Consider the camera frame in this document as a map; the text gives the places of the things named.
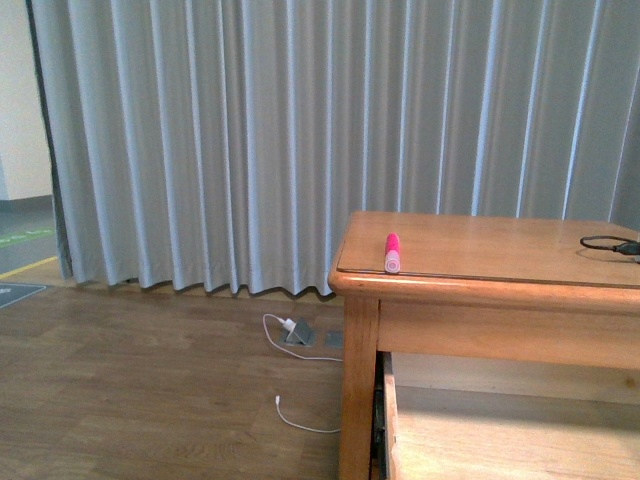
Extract pink marker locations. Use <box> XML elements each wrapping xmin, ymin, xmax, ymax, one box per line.
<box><xmin>384</xmin><ymin>232</ymin><xmax>401</xmax><ymax>274</ymax></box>

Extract wooden drawer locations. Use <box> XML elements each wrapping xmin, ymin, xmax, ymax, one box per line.
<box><xmin>374</xmin><ymin>353</ymin><xmax>639</xmax><ymax>479</ymax></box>

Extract white charger plug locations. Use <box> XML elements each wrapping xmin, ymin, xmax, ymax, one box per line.
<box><xmin>278</xmin><ymin>318</ymin><xmax>297</xmax><ymax>332</ymax></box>

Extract open floor outlet box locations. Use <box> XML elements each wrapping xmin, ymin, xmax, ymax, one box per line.
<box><xmin>280</xmin><ymin>320</ymin><xmax>316</xmax><ymax>347</ymax></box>

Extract closed floor outlet cover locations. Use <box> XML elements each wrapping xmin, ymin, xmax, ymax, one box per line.
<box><xmin>324</xmin><ymin>331</ymin><xmax>344</xmax><ymax>349</ymax></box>

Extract wooden nightstand cabinet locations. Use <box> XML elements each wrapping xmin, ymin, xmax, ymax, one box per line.
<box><xmin>328</xmin><ymin>211</ymin><xmax>639</xmax><ymax>479</ymax></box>

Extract grey floor sign mat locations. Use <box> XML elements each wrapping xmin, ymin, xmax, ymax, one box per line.
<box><xmin>0</xmin><ymin>283</ymin><xmax>47</xmax><ymax>308</ymax></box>

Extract white charger cable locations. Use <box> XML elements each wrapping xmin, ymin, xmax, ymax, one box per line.
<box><xmin>262</xmin><ymin>313</ymin><xmax>344</xmax><ymax>434</ymax></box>

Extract black cable on nightstand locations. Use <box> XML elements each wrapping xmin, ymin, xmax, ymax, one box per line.
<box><xmin>579</xmin><ymin>235</ymin><xmax>640</xmax><ymax>262</ymax></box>

